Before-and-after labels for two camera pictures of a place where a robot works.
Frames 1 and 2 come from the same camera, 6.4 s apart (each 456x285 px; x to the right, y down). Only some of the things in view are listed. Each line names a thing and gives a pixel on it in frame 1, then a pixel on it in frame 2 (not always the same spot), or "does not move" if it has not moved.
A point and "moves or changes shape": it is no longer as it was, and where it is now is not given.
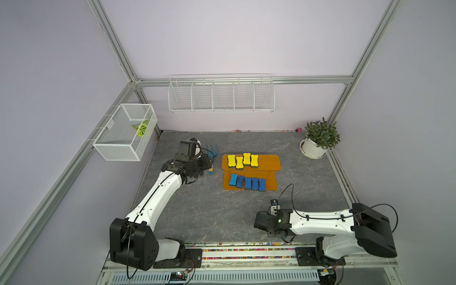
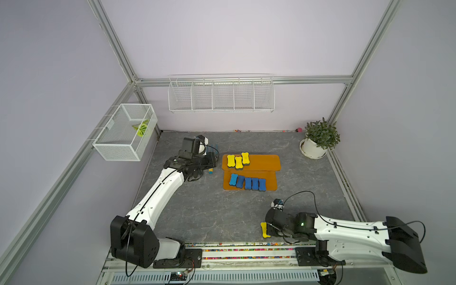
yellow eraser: x=246 y=159 does not move
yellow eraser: x=254 y=162 moves or changes shape
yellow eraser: x=231 y=164 does not move
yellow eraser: x=240 y=165 does not move
